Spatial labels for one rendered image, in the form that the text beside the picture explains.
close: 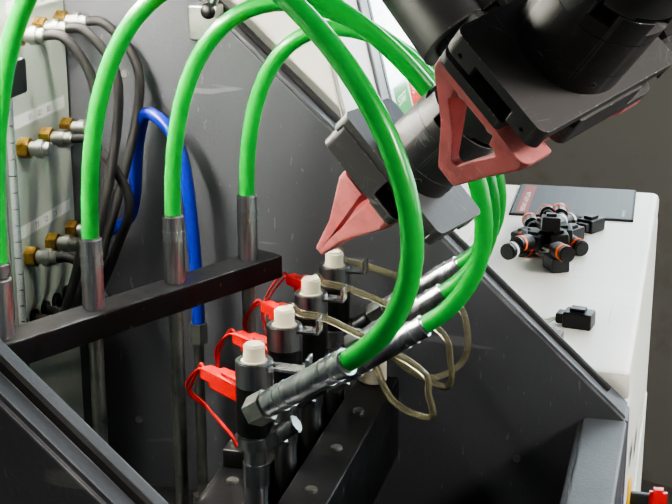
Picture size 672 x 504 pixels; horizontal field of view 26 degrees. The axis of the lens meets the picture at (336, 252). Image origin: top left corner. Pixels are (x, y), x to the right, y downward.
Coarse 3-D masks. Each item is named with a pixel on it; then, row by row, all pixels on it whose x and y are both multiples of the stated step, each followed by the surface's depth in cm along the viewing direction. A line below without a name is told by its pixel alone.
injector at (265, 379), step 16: (240, 368) 106; (256, 368) 105; (240, 384) 106; (256, 384) 106; (272, 384) 107; (240, 400) 106; (240, 416) 107; (240, 432) 107; (256, 432) 107; (272, 432) 107; (288, 432) 107; (240, 448) 108; (256, 448) 107; (272, 448) 108; (256, 464) 108; (256, 480) 108; (256, 496) 109
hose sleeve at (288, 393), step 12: (324, 360) 91; (336, 360) 90; (300, 372) 93; (312, 372) 92; (324, 372) 91; (336, 372) 90; (348, 372) 90; (276, 384) 94; (288, 384) 93; (300, 384) 92; (312, 384) 92; (324, 384) 91; (264, 396) 95; (276, 396) 94; (288, 396) 93; (300, 396) 93; (264, 408) 95; (276, 408) 94; (288, 408) 94
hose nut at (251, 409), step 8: (256, 392) 96; (248, 400) 96; (256, 400) 95; (248, 408) 96; (256, 408) 95; (248, 416) 96; (256, 416) 95; (264, 416) 95; (272, 416) 95; (256, 424) 96; (264, 424) 96
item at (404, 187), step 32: (32, 0) 100; (288, 0) 86; (320, 32) 85; (0, 64) 103; (352, 64) 85; (0, 96) 104; (352, 96) 85; (0, 128) 105; (384, 128) 84; (0, 160) 106; (384, 160) 84; (0, 192) 107; (416, 192) 84; (0, 224) 108; (416, 224) 84; (0, 256) 109; (416, 256) 85; (416, 288) 86; (384, 320) 87; (352, 352) 89
